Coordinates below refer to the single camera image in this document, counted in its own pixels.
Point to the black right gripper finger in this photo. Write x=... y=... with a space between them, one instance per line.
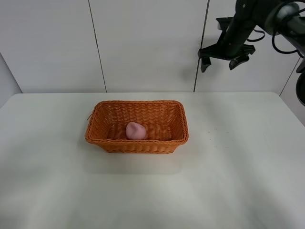
x=237 y=61

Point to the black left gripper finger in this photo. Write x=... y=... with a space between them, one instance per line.
x=205 y=63

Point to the pink peach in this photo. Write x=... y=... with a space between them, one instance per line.
x=135 y=131

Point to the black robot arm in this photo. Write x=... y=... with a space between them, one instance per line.
x=274 y=17

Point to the orange wicker basket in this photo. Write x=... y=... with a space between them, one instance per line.
x=156 y=127

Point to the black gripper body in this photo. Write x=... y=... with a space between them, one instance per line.
x=236 y=31

